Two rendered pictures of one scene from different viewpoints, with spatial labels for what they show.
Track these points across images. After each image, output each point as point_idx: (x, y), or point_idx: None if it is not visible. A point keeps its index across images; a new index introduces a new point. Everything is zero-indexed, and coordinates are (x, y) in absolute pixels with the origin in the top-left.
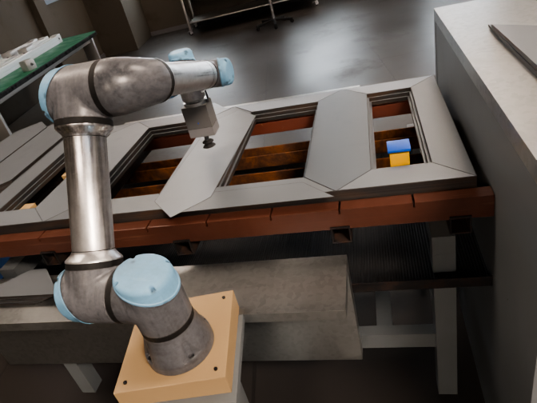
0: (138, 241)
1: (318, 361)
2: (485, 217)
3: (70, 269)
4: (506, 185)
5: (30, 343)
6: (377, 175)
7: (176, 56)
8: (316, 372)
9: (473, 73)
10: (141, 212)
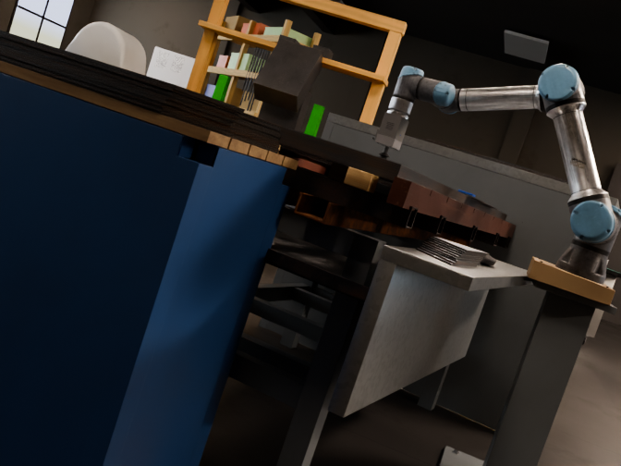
0: (467, 221)
1: (366, 414)
2: (485, 247)
3: (608, 196)
4: (541, 214)
5: (383, 361)
6: None
7: (423, 73)
8: (378, 420)
9: (476, 160)
10: (462, 194)
